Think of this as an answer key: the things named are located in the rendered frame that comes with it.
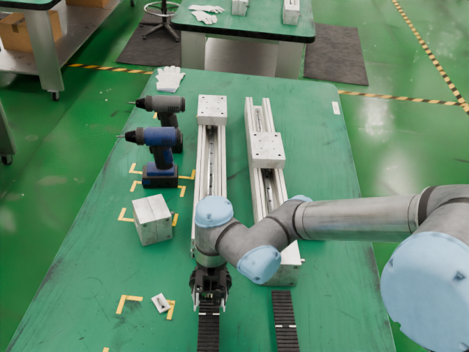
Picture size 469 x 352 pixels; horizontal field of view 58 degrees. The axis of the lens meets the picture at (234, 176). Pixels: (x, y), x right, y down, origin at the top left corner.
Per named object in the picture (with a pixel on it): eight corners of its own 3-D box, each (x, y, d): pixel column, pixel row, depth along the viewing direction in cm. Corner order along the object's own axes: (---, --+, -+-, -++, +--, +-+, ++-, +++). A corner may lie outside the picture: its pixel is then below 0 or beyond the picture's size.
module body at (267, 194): (291, 260, 122) (296, 241, 117) (257, 260, 122) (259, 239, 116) (266, 115, 184) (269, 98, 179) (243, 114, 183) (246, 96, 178)
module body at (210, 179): (225, 259, 121) (227, 239, 116) (190, 258, 120) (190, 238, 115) (223, 113, 183) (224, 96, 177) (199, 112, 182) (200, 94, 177)
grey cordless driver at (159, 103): (185, 154, 158) (184, 102, 145) (131, 153, 157) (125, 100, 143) (185, 142, 164) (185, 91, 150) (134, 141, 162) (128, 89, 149)
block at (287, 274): (304, 286, 116) (310, 265, 110) (259, 286, 115) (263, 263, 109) (299, 260, 123) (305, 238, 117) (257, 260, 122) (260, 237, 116)
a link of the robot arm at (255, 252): (297, 236, 80) (255, 206, 85) (257, 269, 73) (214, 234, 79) (292, 262, 85) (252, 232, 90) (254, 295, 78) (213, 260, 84)
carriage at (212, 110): (225, 132, 161) (227, 116, 157) (197, 130, 161) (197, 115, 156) (225, 110, 174) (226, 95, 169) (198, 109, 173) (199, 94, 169)
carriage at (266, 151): (283, 174, 143) (285, 159, 139) (250, 174, 143) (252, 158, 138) (277, 147, 156) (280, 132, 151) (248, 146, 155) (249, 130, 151)
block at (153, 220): (180, 236, 127) (179, 214, 121) (142, 246, 123) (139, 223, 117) (169, 214, 133) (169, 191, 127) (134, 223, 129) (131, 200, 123)
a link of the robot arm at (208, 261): (195, 228, 92) (232, 230, 93) (195, 242, 95) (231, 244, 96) (193, 255, 87) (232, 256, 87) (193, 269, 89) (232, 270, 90)
